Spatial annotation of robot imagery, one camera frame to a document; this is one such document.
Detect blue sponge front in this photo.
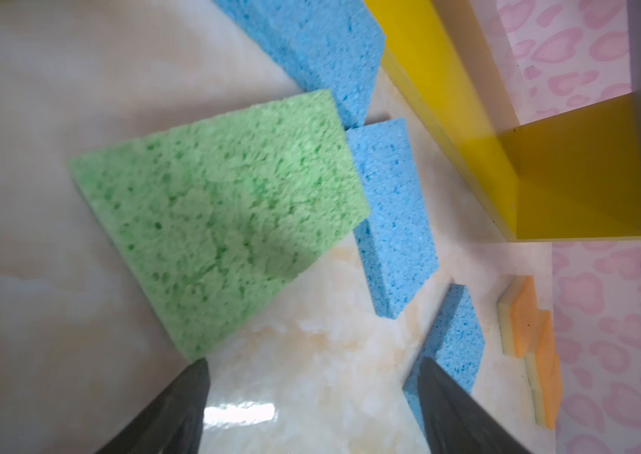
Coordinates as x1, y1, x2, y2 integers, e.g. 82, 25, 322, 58
403, 284, 485, 431

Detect blue sponge far left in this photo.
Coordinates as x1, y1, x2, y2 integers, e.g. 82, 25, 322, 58
216, 0, 386, 129

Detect green sponge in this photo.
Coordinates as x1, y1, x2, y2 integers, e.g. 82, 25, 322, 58
70, 90, 370, 361

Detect orange sponge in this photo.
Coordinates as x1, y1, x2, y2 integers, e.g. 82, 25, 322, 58
524, 309, 555, 391
532, 354, 564, 431
498, 275, 538, 358

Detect orange sponge far right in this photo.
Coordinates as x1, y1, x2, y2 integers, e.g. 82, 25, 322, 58
532, 354, 564, 431

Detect orange sponge centre right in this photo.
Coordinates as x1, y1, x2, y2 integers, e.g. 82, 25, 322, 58
498, 275, 538, 358

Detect blue sponge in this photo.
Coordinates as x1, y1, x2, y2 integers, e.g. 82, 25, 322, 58
403, 284, 485, 431
216, 0, 386, 129
346, 118, 439, 320

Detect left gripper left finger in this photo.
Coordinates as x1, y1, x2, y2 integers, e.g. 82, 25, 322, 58
99, 359, 211, 454

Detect yellow shelf with coloured boards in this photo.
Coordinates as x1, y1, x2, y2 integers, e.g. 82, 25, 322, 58
369, 1, 641, 241

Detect blue sponge middle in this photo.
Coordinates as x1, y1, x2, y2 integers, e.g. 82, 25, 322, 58
346, 118, 439, 320

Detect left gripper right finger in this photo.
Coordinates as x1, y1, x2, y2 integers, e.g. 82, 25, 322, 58
417, 358, 529, 454

